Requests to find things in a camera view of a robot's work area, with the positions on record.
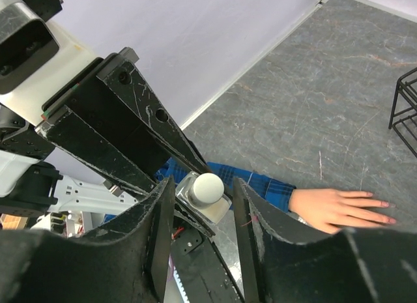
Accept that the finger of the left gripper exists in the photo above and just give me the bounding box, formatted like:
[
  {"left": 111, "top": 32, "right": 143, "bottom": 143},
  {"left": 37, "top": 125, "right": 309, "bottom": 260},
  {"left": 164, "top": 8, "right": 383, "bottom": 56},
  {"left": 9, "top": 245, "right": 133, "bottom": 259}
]
[
  {"left": 96, "top": 60, "right": 210, "bottom": 176},
  {"left": 36, "top": 115, "right": 214, "bottom": 237}
]

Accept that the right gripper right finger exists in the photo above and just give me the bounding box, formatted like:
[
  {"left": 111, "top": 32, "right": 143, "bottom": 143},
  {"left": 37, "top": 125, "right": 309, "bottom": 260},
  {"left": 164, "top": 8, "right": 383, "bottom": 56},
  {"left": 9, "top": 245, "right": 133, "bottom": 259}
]
[{"left": 233, "top": 179, "right": 416, "bottom": 302}]

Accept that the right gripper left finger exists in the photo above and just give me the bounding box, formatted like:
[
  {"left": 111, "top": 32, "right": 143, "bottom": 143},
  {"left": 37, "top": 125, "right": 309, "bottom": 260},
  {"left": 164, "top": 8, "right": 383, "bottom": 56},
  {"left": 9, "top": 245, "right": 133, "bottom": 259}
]
[{"left": 1, "top": 178, "right": 175, "bottom": 302}]

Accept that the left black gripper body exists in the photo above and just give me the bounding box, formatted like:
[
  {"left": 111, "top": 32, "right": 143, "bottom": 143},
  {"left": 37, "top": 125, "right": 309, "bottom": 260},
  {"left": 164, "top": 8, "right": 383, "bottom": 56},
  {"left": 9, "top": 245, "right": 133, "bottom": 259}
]
[{"left": 42, "top": 47, "right": 170, "bottom": 186}]

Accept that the nail polish bottle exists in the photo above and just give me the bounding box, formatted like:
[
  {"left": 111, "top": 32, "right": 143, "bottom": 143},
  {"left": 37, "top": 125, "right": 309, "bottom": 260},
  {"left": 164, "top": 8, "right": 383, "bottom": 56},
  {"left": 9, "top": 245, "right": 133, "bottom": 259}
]
[{"left": 175, "top": 171, "right": 232, "bottom": 225}]

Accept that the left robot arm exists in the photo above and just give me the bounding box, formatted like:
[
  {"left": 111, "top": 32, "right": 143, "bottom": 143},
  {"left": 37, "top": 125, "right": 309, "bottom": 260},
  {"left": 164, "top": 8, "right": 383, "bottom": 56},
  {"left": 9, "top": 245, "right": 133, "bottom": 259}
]
[{"left": 1, "top": 0, "right": 209, "bottom": 218}]

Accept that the blue plaid sleeve forearm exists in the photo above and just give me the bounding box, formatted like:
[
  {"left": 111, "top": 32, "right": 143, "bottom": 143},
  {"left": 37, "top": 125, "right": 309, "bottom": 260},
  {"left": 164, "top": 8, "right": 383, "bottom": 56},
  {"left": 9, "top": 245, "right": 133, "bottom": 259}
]
[{"left": 155, "top": 158, "right": 296, "bottom": 212}]

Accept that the mannequin hand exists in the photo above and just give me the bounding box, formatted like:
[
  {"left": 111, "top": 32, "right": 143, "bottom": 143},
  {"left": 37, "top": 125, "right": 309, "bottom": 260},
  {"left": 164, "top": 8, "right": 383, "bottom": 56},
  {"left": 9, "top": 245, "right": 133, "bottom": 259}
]
[{"left": 289, "top": 188, "right": 396, "bottom": 234}]

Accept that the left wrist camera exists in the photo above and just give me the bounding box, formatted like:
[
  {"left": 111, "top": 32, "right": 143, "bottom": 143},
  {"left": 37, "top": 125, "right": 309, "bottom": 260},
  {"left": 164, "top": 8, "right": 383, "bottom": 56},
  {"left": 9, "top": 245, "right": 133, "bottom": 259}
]
[{"left": 1, "top": 0, "right": 98, "bottom": 126}]

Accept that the black wire rack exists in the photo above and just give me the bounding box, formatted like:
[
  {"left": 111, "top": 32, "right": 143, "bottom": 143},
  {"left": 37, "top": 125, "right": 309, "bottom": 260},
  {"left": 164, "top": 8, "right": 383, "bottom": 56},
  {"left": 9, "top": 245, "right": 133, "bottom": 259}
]
[{"left": 388, "top": 68, "right": 417, "bottom": 156}]

